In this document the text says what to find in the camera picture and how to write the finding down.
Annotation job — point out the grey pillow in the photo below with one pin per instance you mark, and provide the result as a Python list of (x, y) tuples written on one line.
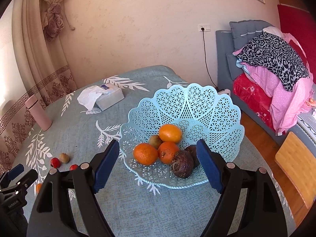
[(234, 66)]

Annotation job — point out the white power strip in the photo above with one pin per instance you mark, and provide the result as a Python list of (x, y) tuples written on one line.
[(223, 91)]

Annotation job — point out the pink blanket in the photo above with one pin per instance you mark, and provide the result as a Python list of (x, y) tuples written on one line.
[(286, 103)]

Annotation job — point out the red tomato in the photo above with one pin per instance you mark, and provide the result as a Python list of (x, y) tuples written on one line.
[(73, 167), (55, 162)]

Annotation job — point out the red floral blanket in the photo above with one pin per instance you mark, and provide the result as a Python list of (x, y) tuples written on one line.
[(251, 96)]

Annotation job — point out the beige patterned curtain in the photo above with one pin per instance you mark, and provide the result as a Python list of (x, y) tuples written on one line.
[(32, 54)]

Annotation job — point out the brown kiwi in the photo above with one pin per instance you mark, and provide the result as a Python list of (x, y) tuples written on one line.
[(155, 141), (64, 158)]

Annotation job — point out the white tissue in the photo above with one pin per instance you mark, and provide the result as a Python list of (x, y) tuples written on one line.
[(87, 97)]

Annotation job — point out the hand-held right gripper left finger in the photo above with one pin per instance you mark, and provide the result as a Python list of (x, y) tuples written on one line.
[(106, 167)]

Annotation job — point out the large round orange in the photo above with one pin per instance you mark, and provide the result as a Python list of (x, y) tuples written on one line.
[(145, 154)]

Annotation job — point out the leopard print cloth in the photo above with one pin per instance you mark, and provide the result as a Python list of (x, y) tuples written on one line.
[(271, 56)]

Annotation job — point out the grey padded cushion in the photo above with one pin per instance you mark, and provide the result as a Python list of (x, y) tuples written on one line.
[(246, 32)]

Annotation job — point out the red fabric panel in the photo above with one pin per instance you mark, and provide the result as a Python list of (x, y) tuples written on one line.
[(291, 19)]

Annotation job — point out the dark brown avocado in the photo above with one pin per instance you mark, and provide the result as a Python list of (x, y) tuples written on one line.
[(191, 152), (183, 165)]

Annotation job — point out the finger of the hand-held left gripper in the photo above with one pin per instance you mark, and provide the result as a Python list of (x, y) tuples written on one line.
[(26, 181), (14, 172)]

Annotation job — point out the smooth yellow-orange citrus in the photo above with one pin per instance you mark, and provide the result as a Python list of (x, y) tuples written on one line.
[(170, 133)]

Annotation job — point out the small orange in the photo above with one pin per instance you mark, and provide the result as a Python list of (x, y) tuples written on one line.
[(38, 188)]

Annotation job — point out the light blue lattice basket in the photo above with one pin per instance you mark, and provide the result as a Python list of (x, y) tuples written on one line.
[(197, 108)]

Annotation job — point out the wooden chair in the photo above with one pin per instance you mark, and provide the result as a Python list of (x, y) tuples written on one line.
[(296, 167)]

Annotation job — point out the white wall socket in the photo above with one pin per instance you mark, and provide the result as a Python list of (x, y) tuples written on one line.
[(204, 27)]

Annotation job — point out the pink thermos bottle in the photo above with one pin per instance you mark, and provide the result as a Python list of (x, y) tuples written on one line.
[(39, 116)]

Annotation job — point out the grey knitted cloth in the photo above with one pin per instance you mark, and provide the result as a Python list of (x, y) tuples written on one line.
[(308, 126)]

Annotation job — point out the grey sofa with clothes pile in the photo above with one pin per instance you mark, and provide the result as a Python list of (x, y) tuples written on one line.
[(223, 54)]

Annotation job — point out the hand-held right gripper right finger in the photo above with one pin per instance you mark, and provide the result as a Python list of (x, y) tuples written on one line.
[(209, 167)]

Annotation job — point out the rough-skinned tangerine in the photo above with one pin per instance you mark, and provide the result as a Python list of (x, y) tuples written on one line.
[(167, 151)]

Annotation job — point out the blue tissue pack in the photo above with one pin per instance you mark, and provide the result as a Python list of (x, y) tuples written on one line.
[(111, 97)]

